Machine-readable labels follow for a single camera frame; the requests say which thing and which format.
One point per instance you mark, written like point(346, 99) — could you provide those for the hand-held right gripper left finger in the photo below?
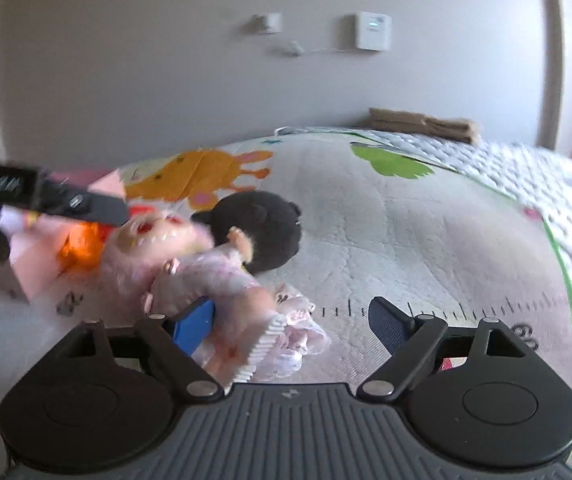
point(193, 327)

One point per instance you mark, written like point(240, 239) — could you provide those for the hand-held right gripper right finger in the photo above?
point(388, 327)

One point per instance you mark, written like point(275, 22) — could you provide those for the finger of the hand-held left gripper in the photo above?
point(90, 206)

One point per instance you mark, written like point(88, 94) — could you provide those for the orange plastic toy shell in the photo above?
point(80, 245)

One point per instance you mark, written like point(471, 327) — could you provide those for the doll with pink hair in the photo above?
point(215, 270)

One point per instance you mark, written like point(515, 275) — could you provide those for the pink cardboard box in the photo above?
point(30, 260)

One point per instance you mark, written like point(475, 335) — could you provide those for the white pink lace doll dress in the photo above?
point(301, 340)

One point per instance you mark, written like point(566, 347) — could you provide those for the black plush toy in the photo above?
point(266, 230)

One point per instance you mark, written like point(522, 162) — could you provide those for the printed play mat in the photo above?
point(416, 240)

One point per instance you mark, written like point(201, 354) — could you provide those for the folded beige towel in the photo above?
point(426, 124)

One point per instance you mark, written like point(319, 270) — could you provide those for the white quilted bedspread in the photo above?
point(541, 170)

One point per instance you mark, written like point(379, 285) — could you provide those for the white wall switch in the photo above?
point(267, 23)

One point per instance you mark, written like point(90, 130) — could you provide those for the white wall thermostat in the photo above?
point(372, 31)

